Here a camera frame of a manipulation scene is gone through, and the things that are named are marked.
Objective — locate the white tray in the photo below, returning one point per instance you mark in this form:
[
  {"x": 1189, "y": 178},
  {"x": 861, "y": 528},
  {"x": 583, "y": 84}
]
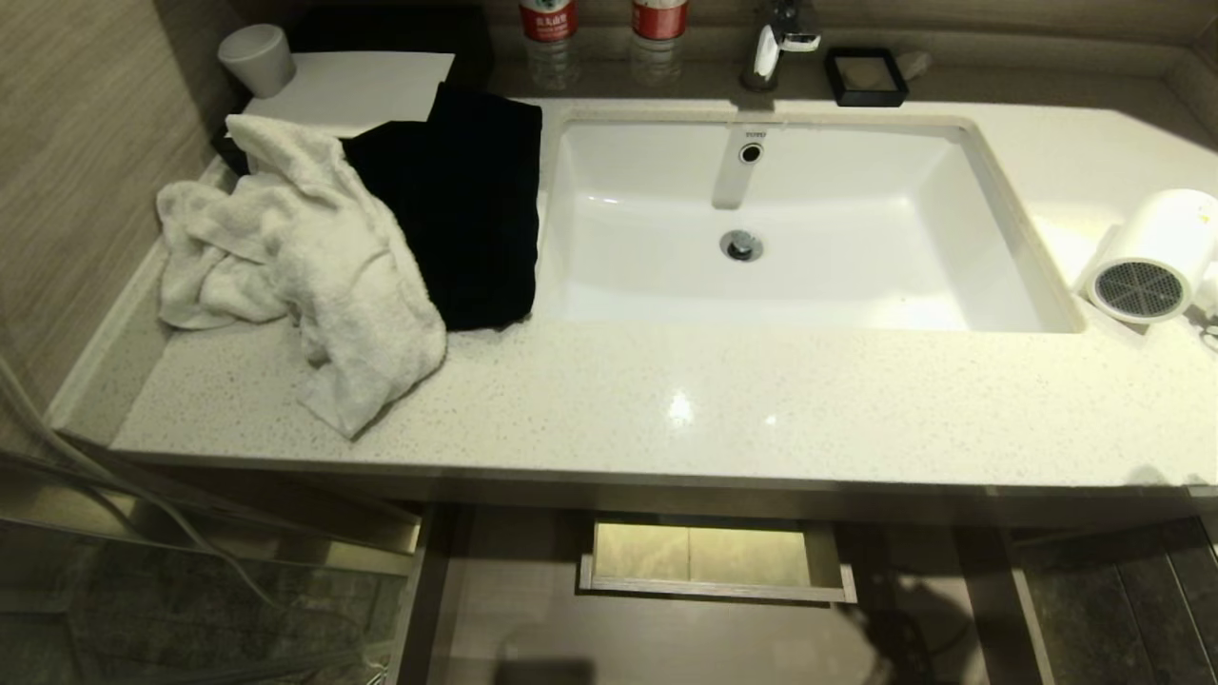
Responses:
[{"x": 362, "y": 90}]

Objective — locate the small open drawer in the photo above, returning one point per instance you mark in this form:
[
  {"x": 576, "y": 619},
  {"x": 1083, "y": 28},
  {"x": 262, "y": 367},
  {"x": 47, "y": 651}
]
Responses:
[{"x": 714, "y": 561}]

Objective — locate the chrome faucet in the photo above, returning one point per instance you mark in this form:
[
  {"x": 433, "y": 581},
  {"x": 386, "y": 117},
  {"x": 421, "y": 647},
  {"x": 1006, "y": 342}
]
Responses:
[{"x": 775, "y": 43}]

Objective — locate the white sink basin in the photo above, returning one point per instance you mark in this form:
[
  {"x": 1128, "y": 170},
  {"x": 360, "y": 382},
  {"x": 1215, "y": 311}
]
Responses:
[{"x": 809, "y": 228}]

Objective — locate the white hair dryer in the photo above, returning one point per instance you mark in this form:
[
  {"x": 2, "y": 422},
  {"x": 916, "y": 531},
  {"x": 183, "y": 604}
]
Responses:
[{"x": 1156, "y": 249}]

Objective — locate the vanity cabinet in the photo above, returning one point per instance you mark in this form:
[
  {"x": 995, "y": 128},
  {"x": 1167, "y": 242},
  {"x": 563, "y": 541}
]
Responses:
[{"x": 666, "y": 609}]

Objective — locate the white crumpled towel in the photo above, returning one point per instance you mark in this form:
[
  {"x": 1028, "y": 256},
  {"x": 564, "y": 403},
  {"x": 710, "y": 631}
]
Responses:
[{"x": 314, "y": 257}]

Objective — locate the black square soap dish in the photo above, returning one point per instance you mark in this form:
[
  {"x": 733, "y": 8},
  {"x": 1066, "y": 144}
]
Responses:
[{"x": 864, "y": 76}]

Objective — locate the water bottle with red label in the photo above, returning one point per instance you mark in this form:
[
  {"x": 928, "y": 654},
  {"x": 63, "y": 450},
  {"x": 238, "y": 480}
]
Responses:
[
  {"x": 549, "y": 38},
  {"x": 658, "y": 38}
]

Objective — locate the grey cup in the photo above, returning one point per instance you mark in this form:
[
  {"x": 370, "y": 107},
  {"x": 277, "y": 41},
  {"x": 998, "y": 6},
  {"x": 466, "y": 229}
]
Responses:
[{"x": 257, "y": 59}]

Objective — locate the chrome sink drain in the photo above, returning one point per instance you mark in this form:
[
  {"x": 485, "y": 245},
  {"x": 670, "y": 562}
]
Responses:
[{"x": 740, "y": 245}]

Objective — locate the black folded towel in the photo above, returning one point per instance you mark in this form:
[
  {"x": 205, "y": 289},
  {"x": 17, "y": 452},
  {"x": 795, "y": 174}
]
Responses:
[{"x": 466, "y": 200}]

